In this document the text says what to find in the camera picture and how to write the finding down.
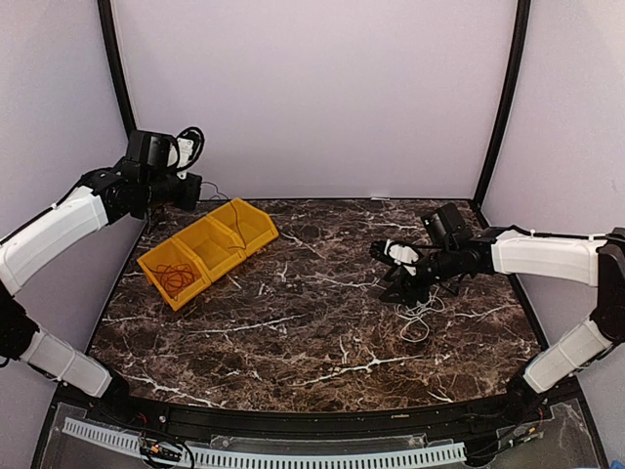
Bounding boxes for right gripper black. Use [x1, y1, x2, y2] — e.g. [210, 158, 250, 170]
[380, 243, 460, 307]

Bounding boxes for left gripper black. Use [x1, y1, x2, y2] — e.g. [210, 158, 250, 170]
[142, 172, 203, 211]

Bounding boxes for white cable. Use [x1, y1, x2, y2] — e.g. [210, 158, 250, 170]
[394, 287, 448, 343]

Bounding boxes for red cable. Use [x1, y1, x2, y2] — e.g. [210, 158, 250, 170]
[148, 262, 196, 297]

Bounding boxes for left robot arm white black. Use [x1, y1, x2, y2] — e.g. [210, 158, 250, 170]
[1, 127, 205, 426]

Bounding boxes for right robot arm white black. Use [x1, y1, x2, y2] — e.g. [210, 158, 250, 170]
[370, 203, 624, 424]

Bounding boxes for left yellow plastic bin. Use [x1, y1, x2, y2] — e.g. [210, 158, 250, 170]
[138, 238, 211, 311]

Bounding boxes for yellow plastic bin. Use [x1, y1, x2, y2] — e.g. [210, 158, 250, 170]
[138, 238, 211, 311]
[208, 198, 279, 257]
[174, 216, 247, 282]

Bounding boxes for middle yellow plastic bin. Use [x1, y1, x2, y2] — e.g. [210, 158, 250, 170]
[174, 216, 247, 282]

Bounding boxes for right yellow plastic bin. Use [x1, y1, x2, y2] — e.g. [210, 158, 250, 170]
[208, 198, 279, 257]

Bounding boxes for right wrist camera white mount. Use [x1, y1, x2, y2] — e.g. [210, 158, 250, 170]
[369, 239, 424, 277]

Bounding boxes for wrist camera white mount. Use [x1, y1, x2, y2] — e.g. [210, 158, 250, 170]
[369, 239, 424, 277]
[168, 126, 205, 180]

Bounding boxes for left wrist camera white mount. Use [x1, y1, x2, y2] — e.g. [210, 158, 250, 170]
[168, 126, 205, 180]

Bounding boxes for black front rail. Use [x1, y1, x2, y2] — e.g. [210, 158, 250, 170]
[87, 393, 553, 444]

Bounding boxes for left black frame post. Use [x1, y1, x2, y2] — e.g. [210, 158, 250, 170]
[97, 0, 137, 136]

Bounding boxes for black frame post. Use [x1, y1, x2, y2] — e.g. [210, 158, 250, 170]
[97, 0, 137, 136]
[472, 0, 531, 212]

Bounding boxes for small circuit board with wires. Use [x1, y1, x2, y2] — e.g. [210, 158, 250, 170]
[138, 437, 184, 464]

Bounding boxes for white slotted cable duct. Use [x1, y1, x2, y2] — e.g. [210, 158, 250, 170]
[62, 417, 466, 469]

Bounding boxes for right black frame post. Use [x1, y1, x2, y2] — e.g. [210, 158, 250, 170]
[472, 0, 531, 212]

